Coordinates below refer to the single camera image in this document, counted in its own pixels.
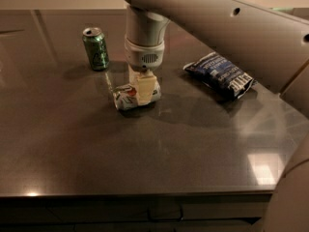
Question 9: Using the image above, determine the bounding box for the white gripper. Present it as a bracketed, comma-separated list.
[125, 40, 165, 105]

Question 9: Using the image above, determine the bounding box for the white 7up can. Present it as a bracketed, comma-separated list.
[113, 81, 161, 111]

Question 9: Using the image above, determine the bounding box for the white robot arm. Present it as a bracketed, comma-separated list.
[125, 0, 309, 232]

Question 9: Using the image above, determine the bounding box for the green soda can upright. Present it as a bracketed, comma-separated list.
[82, 27, 109, 71]

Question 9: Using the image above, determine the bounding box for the blue chip bag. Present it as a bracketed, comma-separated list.
[183, 52, 257, 101]

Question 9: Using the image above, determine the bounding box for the dark cabinet drawer front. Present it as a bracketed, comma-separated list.
[0, 193, 270, 232]

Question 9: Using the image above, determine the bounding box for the black drawer handle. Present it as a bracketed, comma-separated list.
[147, 205, 183, 222]

